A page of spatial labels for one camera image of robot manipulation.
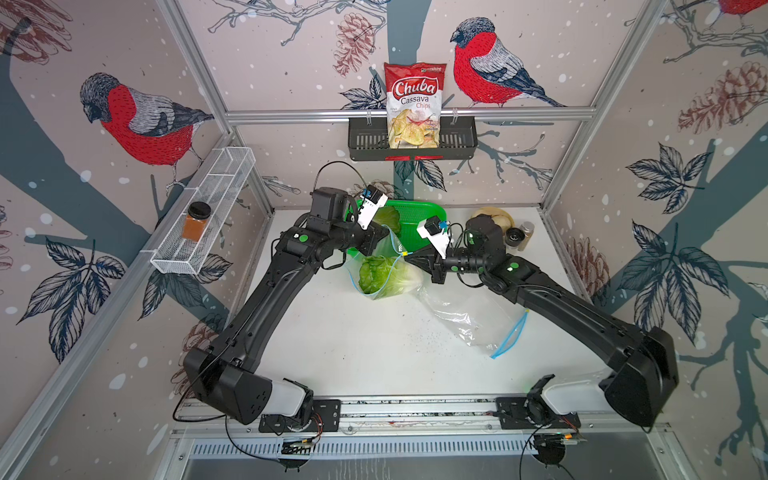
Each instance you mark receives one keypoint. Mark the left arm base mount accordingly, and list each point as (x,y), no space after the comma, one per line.
(293,407)

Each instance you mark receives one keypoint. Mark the salt grinder black cap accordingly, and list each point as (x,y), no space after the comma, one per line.
(514,237)

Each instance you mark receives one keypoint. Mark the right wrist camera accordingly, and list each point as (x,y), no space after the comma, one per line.
(484,238)

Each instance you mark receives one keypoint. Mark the chinese cabbage front dark leaves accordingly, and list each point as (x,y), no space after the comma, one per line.
(374,273)

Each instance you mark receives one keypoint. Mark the small clear spice bottle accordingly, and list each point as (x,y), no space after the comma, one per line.
(528,229)

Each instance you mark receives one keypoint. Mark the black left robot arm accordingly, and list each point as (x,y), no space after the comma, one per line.
(223,375)

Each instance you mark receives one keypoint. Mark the red cassava chips bag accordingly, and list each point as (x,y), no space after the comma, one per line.
(413,104)

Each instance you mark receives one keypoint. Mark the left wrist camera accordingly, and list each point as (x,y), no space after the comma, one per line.
(330,207)

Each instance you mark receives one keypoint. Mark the orange spice jar black lid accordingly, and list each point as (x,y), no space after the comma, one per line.
(197,216)

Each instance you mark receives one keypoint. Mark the white wire shelf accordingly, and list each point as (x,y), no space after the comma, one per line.
(219,188)

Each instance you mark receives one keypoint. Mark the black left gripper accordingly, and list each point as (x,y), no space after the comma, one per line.
(373,234)

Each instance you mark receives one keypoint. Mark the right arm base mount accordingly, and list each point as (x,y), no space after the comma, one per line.
(529,410)

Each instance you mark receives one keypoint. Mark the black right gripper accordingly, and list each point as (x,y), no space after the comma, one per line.
(429,258)

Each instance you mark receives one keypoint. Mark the bamboo steamer yellow bands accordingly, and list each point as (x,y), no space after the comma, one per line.
(498,216)

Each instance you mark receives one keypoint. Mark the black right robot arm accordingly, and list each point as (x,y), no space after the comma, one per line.
(644,371)

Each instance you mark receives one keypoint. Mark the clear zipper bag blue zip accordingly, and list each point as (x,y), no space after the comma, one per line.
(389,247)

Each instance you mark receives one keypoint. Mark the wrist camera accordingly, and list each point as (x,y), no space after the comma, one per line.
(330,207)
(484,238)

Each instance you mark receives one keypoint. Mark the black wall basket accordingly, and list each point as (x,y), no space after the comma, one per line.
(368,141)

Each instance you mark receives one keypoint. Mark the aluminium rail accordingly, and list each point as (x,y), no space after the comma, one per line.
(412,415)

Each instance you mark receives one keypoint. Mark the chinese cabbage light green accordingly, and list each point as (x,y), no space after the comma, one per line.
(403,278)

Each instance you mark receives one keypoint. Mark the green plastic basket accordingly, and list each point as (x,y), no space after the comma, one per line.
(412,214)

